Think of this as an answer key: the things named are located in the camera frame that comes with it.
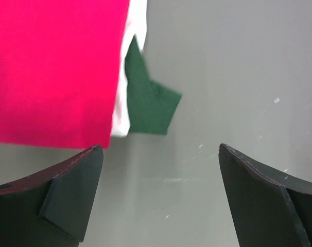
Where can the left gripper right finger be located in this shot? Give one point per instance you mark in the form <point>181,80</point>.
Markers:
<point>268,207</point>

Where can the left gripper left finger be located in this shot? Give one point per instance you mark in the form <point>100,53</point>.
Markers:
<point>51,207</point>

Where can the crimson red t-shirt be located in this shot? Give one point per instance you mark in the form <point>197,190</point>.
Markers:
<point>59,71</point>

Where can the folded dark green t-shirt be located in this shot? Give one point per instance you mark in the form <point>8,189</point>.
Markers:
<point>151,106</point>

